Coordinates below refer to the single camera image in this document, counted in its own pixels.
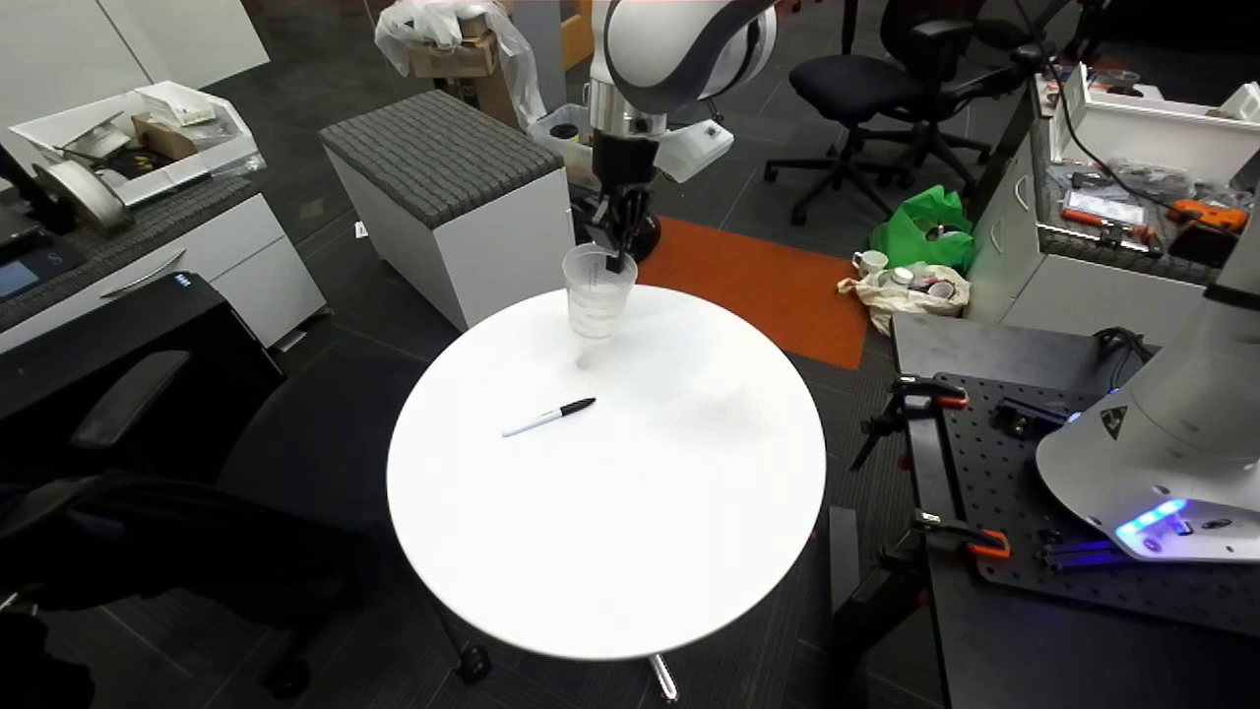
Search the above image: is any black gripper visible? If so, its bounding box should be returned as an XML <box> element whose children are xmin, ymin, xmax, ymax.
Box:
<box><xmin>581</xmin><ymin>128</ymin><xmax>664</xmax><ymax>277</ymax></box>

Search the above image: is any clear plastic measuring cup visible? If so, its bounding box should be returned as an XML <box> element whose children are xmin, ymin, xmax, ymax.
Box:
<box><xmin>559</xmin><ymin>240</ymin><xmax>644</xmax><ymax>349</ymax></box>

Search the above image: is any black capped white marker pen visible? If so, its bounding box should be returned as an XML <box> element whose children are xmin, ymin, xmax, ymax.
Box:
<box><xmin>499</xmin><ymin>394</ymin><xmax>604</xmax><ymax>442</ymax></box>

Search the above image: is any round white table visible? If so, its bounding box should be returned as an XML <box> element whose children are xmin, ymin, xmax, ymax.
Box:
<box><xmin>633</xmin><ymin>214</ymin><xmax>877</xmax><ymax>374</ymax></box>

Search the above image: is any white cabinet with gray cushion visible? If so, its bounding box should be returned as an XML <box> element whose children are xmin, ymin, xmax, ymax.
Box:
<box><xmin>315</xmin><ymin>88</ymin><xmax>581</xmax><ymax>331</ymax></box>

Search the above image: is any brown cardboard box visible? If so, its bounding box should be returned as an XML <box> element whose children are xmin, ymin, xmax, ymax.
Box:
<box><xmin>408</xmin><ymin>32</ymin><xmax>524</xmax><ymax>128</ymax></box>

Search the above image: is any black swivel chair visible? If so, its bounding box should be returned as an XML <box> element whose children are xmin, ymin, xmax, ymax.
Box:
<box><xmin>760</xmin><ymin>0</ymin><xmax>1057</xmax><ymax>227</ymax></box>

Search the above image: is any white plastic bag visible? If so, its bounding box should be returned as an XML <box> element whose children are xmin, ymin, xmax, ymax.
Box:
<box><xmin>370</xmin><ymin>0</ymin><xmax>546</xmax><ymax>128</ymax></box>

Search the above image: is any clear bag of bottles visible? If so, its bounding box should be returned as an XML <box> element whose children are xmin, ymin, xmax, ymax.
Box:
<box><xmin>845</xmin><ymin>249</ymin><xmax>977</xmax><ymax>334</ymax></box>

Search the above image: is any green plastic bag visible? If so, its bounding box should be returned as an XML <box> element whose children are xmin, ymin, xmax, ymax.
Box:
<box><xmin>865</xmin><ymin>180</ymin><xmax>983</xmax><ymax>277</ymax></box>

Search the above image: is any black clamp with orange tips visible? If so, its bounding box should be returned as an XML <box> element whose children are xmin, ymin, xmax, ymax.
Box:
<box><xmin>911</xmin><ymin>506</ymin><xmax>1017</xmax><ymax>567</ymax></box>
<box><xmin>845</xmin><ymin>374</ymin><xmax>977</xmax><ymax>474</ymax></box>

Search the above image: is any black robot workbench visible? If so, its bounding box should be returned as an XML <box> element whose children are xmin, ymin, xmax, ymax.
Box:
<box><xmin>889</xmin><ymin>310</ymin><xmax>1260</xmax><ymax>709</ymax></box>

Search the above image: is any white desk with drawers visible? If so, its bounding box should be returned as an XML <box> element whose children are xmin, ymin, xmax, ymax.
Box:
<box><xmin>0</xmin><ymin>161</ymin><xmax>329</xmax><ymax>363</ymax></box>

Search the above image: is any black perforated breadboard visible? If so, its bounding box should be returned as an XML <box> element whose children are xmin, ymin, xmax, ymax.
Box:
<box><xmin>900</xmin><ymin>371</ymin><xmax>1260</xmax><ymax>640</ymax></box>

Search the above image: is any white equipment cart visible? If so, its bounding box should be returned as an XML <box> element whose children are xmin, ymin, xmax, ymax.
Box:
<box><xmin>967</xmin><ymin>57</ymin><xmax>1260</xmax><ymax>349</ymax></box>

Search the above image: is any black office chair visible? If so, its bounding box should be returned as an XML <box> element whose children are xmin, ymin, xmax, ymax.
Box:
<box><xmin>0</xmin><ymin>266</ymin><xmax>455</xmax><ymax>701</ymax></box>

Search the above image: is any white tray of clutter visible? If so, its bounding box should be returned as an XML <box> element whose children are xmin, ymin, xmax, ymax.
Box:
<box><xmin>4</xmin><ymin>78</ymin><xmax>264</xmax><ymax>214</ymax></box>

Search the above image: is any beige tape roll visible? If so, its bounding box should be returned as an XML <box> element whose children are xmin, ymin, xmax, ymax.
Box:
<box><xmin>33</xmin><ymin>153</ymin><xmax>133</xmax><ymax>236</ymax></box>

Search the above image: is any orange and black hand tool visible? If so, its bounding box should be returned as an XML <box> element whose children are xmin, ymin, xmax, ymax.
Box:
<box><xmin>1163</xmin><ymin>194</ymin><xmax>1234</xmax><ymax>240</ymax></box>

